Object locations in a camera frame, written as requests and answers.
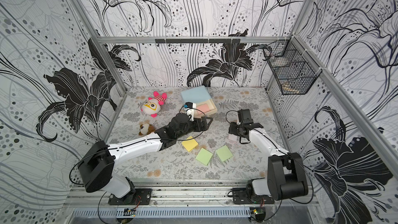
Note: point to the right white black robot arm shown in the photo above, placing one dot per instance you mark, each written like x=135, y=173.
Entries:
x=286, y=177

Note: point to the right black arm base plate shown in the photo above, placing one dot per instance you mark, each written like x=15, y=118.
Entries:
x=241, y=196

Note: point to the blue wooden drawer box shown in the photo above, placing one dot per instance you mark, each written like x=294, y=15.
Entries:
x=199, y=96

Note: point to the right green sticky note pad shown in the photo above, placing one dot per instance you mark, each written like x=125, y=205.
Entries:
x=224, y=153

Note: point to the white slotted cable duct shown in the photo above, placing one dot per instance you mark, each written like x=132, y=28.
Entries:
x=184, y=212

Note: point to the yellow sticky note pad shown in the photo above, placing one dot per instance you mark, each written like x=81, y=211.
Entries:
x=189, y=144

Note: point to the pink white owl plush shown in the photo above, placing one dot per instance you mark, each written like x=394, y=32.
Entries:
x=153, y=105

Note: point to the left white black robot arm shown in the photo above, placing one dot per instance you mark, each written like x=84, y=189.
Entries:
x=97, y=166

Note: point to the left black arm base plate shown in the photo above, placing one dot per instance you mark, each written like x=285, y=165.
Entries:
x=141, y=196

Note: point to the left green sticky note pad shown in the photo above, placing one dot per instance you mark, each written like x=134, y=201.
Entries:
x=204, y=156

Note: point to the small brown dog plush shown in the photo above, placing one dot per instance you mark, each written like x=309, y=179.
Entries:
x=146, y=129

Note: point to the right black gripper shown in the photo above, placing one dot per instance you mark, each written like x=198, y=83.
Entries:
x=244, y=126

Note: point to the green sticky note pad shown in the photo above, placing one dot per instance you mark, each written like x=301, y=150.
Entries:
x=224, y=153
x=204, y=156

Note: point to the pale pink sticky note pad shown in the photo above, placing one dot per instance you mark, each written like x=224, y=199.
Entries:
x=233, y=138

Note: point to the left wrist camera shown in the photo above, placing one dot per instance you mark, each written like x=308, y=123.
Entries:
x=189, y=108

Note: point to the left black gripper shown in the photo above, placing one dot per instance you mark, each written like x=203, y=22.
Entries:
x=203, y=126

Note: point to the black wire basket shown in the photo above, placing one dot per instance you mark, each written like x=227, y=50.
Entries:
x=286, y=59

